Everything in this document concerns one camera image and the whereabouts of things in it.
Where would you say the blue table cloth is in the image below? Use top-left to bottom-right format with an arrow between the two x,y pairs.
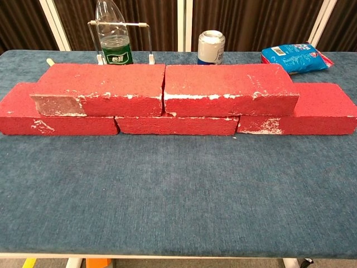
0,49 -> 357,259

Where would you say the blue white can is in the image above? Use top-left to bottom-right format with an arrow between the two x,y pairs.
197,30 -> 226,65

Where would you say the clear bottle green label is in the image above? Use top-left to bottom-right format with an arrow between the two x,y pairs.
95,0 -> 134,65

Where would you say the dark pleated partition panel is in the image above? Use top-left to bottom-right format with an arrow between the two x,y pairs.
309,0 -> 357,52
52,0 -> 185,52
0,0 -> 70,55
184,0 -> 332,52

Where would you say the blue snack bag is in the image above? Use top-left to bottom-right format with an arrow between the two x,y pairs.
260,41 -> 335,76

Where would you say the orange object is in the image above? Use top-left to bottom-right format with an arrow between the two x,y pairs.
85,258 -> 111,268

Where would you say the metal wire stand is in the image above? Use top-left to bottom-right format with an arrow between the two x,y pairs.
87,21 -> 156,65

